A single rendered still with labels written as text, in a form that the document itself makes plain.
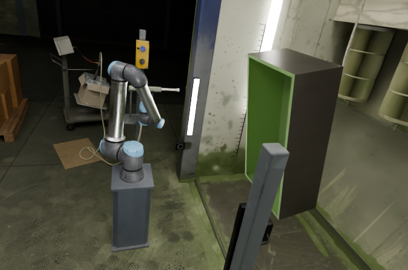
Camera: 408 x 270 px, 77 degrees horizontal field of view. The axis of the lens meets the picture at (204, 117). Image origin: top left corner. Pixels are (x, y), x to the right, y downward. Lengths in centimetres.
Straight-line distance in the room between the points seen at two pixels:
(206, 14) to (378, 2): 149
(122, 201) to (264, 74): 150
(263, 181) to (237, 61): 209
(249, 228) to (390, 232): 213
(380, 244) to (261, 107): 149
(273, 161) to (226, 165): 255
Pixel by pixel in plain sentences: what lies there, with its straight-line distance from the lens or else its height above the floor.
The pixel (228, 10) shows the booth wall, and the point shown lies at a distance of 253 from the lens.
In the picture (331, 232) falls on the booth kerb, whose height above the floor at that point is 11.
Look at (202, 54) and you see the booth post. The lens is 250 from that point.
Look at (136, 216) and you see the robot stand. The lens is 222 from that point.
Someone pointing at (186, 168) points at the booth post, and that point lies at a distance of 301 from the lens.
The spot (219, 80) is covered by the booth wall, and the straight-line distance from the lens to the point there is 263.
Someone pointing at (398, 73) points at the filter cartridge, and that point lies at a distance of 267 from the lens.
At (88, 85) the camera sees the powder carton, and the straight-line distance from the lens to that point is 395.
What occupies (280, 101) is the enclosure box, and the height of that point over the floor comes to 124.
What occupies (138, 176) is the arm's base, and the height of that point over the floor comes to 68.
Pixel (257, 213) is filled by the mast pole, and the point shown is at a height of 146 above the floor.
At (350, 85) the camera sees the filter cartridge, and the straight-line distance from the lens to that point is 301.
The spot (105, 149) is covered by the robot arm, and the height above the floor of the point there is 84.
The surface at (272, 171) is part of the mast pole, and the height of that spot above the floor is 159.
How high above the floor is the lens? 192
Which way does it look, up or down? 23 degrees down
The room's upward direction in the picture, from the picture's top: 9 degrees clockwise
